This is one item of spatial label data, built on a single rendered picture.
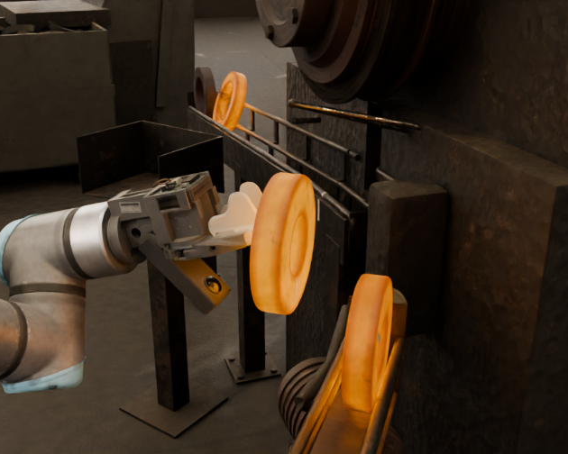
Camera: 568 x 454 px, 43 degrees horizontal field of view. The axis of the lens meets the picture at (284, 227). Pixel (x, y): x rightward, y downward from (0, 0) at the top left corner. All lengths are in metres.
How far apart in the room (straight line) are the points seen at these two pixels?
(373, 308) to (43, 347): 0.37
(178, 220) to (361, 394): 0.28
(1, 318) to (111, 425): 1.12
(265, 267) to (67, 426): 1.28
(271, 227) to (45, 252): 0.30
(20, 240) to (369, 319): 0.43
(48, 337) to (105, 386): 1.20
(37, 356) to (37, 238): 0.14
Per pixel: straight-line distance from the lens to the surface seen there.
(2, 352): 0.83
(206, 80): 2.23
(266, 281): 0.74
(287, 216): 0.73
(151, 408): 1.94
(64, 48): 3.52
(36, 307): 0.89
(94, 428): 1.92
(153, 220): 0.81
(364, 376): 0.77
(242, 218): 0.78
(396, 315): 0.91
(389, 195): 1.03
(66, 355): 0.88
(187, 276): 0.84
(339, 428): 0.82
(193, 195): 0.79
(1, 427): 1.99
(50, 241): 0.89
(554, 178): 0.91
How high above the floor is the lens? 1.14
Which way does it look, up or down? 22 degrees down
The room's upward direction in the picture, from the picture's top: straight up
